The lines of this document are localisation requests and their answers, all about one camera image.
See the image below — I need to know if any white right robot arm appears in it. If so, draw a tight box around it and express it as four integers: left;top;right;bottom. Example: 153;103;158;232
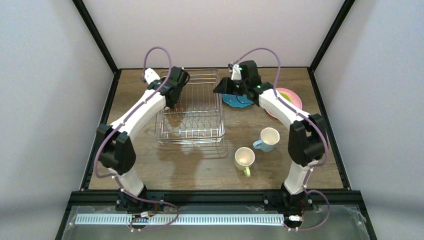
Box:
213;60;329;196

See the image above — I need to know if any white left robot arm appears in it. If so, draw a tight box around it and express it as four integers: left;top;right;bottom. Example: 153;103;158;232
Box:
93;66;190;199

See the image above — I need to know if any white slotted cable duct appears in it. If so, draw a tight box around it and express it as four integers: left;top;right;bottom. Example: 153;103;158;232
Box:
72;213;285;226

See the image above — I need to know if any metal wire dish rack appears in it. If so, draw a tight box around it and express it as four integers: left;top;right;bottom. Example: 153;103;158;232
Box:
154;68;225;145

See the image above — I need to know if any pale green mug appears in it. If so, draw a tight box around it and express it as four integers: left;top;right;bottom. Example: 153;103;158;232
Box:
234;147;256;177

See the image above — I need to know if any light blue mug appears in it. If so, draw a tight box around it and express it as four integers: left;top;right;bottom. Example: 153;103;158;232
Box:
252;127;280;153

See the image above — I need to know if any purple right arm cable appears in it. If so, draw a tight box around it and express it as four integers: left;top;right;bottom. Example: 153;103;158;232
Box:
228;47;331;233

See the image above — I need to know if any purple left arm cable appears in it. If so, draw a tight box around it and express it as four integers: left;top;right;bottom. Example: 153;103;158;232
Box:
93;46;181;233

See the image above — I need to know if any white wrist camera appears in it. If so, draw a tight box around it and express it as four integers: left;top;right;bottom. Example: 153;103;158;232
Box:
228;63;242;81

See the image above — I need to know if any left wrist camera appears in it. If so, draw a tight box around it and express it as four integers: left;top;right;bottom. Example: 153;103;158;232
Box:
140;68;161;84

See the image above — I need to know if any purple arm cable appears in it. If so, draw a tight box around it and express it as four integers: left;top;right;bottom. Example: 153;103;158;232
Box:
228;47;331;233
93;46;181;233

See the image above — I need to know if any lime green bowl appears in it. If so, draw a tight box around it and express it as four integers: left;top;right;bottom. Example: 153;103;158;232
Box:
280;92;292;103

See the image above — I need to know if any pink round plate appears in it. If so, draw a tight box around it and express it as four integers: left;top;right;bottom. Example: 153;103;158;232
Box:
276;87;303;118

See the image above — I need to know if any black aluminium frame rail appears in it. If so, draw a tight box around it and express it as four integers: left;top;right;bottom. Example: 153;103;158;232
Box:
55;189;377;240

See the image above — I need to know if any teal polka dot plate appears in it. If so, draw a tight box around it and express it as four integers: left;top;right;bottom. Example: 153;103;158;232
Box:
221;94;253;108

